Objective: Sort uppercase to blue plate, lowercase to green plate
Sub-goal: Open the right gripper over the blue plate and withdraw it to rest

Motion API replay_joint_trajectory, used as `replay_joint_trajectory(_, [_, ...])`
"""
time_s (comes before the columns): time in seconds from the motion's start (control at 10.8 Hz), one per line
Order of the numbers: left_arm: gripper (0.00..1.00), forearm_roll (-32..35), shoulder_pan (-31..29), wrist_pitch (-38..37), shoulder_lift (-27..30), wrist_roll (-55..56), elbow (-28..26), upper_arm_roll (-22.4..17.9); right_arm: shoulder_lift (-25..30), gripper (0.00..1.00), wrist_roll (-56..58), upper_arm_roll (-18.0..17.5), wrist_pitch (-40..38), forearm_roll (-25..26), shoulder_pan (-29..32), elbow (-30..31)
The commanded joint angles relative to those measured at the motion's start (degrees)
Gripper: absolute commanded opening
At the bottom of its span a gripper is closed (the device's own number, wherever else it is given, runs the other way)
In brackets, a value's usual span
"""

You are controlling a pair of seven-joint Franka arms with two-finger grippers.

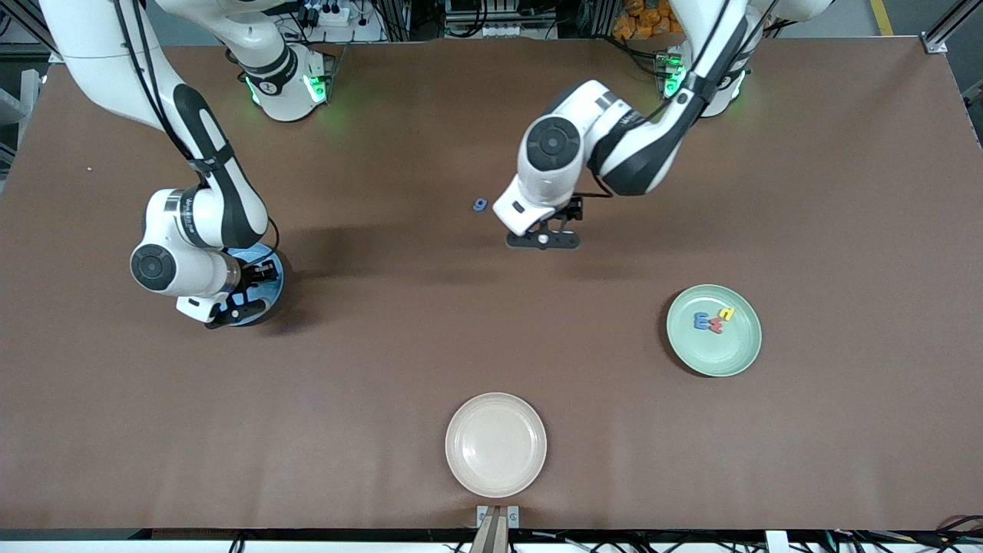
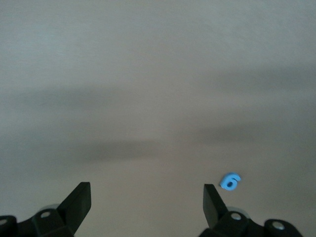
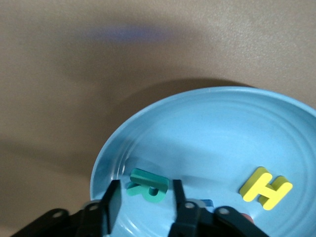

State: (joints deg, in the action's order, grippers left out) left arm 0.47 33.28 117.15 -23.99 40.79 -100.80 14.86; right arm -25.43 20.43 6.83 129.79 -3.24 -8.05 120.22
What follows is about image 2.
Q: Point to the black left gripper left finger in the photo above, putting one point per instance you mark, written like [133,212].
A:
[76,207]

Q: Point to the blue foam letter g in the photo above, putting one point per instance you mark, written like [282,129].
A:
[225,184]

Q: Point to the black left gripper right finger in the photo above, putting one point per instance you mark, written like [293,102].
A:
[214,209]

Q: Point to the brown table mat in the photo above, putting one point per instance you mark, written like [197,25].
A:
[148,74]

